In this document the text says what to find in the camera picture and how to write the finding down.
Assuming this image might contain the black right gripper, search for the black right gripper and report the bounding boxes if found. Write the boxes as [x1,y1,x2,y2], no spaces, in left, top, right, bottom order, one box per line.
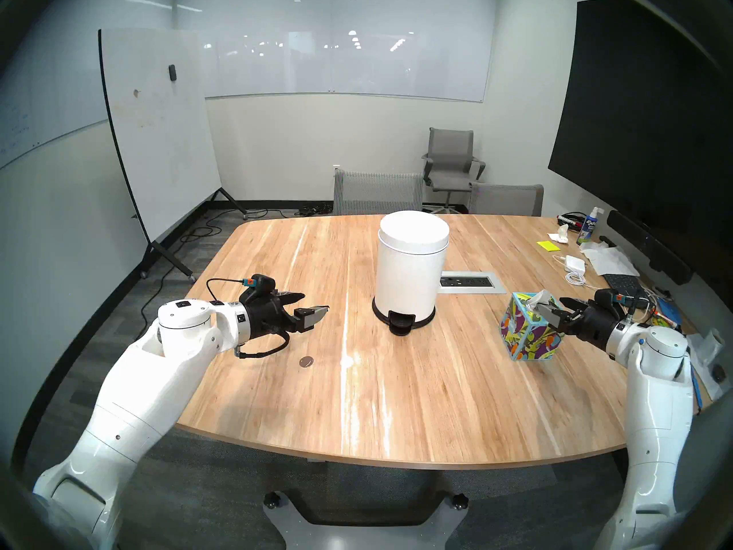
[535,297,625,344]

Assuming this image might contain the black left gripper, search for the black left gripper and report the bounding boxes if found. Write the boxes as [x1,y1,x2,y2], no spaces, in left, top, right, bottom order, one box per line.
[246,292,330,344]

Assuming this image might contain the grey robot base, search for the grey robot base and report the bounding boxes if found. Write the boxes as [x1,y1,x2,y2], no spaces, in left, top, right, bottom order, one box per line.
[262,489,470,550]

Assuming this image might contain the colourful tissue box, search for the colourful tissue box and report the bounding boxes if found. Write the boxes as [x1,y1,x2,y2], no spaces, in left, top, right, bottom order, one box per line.
[499,292,565,362]

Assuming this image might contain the black keyboard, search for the black keyboard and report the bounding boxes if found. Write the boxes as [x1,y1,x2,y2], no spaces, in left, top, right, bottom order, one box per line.
[602,273,648,297]

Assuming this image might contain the white cloth sheet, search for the white cloth sheet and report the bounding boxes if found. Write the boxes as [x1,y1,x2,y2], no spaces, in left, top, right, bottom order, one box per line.
[580,241,641,277]

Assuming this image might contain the whiteboard cleaner spray bottle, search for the whiteboard cleaner spray bottle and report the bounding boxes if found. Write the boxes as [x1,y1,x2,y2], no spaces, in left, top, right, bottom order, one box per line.
[577,206,605,246]

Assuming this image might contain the blue notebook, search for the blue notebook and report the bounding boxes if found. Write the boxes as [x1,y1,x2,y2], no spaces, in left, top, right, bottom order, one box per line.
[653,297,683,327]

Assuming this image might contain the black video bar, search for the black video bar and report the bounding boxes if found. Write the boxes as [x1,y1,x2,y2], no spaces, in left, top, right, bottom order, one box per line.
[606,210,693,286]

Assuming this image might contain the white pedal trash bin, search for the white pedal trash bin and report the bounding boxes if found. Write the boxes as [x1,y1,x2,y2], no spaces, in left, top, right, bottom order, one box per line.
[371,210,451,337]

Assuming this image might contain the grey ribbed mesh chair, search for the grey ribbed mesh chair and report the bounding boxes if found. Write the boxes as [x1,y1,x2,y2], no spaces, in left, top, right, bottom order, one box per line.
[333,166,424,216]

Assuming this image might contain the white mug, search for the white mug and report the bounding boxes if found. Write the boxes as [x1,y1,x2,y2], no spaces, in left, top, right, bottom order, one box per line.
[696,327,725,363]

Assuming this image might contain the white paper sheet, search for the white paper sheet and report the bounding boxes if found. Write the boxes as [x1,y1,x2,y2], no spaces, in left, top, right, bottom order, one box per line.
[684,331,728,400]

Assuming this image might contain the grey swivel office chair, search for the grey swivel office chair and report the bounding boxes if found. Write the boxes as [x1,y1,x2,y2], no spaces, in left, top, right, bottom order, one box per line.
[422,127,487,214]

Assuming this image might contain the rolling whiteboard on stand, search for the rolling whiteboard on stand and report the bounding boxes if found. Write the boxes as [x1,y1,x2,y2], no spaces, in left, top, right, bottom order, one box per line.
[97,27,250,283]

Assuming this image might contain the white charger cable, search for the white charger cable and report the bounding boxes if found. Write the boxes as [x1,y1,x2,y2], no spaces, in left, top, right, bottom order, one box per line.
[553,254,590,287]

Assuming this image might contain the black left gripper cable loop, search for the black left gripper cable loop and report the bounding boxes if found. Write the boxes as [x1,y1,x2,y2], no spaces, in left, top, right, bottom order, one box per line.
[234,331,290,359]

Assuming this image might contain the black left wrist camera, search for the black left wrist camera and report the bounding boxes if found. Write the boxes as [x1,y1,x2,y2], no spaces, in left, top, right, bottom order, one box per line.
[239,274,277,303]

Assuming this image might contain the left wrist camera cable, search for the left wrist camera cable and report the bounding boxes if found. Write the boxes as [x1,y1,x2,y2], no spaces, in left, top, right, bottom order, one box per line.
[205,277,255,304]

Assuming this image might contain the large black wall screen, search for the large black wall screen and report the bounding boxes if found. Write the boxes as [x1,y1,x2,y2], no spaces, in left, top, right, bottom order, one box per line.
[547,0,733,252]

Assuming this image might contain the wall glass whiteboard with writing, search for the wall glass whiteboard with writing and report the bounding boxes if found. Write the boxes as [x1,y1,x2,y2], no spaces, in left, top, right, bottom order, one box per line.
[0,16,109,171]

